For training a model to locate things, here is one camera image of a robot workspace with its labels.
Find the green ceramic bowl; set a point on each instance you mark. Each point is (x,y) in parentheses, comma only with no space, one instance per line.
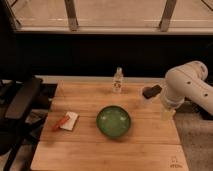
(113,121)

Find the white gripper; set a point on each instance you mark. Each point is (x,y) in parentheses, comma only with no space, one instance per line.
(171,100)

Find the black rectangular device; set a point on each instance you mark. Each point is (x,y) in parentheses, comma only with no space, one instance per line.
(149,92)

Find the black office chair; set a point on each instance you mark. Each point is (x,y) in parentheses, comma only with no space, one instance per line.
(13,127)

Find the clear plastic bottle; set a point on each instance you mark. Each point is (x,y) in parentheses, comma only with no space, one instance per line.
(118,80)

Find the white sponge block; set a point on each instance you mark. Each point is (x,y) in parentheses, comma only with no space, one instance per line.
(70,123)

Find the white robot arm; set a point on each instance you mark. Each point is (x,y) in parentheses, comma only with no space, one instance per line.
(187,81)

